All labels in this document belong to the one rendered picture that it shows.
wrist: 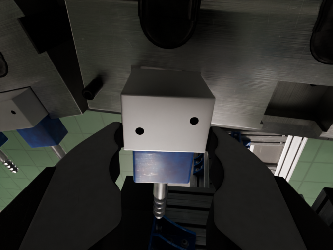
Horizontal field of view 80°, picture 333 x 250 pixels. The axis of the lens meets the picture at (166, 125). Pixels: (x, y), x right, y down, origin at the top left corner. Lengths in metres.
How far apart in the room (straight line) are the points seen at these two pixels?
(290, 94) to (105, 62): 0.16
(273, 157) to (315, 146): 0.40
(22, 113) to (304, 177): 1.71
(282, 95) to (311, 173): 1.56
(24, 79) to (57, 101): 0.04
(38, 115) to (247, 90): 0.22
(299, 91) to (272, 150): 1.00
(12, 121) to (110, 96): 0.13
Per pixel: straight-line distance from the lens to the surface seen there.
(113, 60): 0.16
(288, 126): 0.31
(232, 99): 0.17
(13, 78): 0.28
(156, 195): 0.18
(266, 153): 1.21
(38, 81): 0.26
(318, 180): 1.84
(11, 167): 0.41
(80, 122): 1.54
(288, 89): 0.21
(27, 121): 0.26
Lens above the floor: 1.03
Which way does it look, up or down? 52 degrees down
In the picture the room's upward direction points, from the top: 167 degrees counter-clockwise
